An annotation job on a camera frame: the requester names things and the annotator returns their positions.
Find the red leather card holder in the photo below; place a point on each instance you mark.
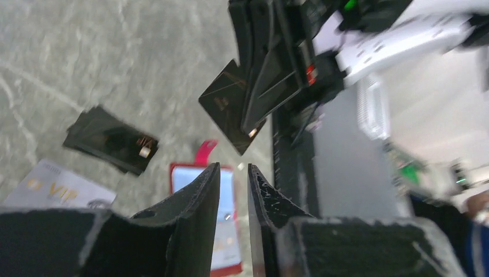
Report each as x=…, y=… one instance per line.
x=226, y=257

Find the single black VIP card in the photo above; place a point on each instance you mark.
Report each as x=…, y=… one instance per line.
x=224, y=101

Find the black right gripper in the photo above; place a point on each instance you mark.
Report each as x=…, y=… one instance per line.
x=277, y=56

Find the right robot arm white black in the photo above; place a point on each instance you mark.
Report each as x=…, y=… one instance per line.
x=373, y=35

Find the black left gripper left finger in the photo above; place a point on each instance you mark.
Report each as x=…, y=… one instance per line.
x=171, y=238

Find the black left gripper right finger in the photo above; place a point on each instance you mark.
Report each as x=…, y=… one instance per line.
x=287, y=241

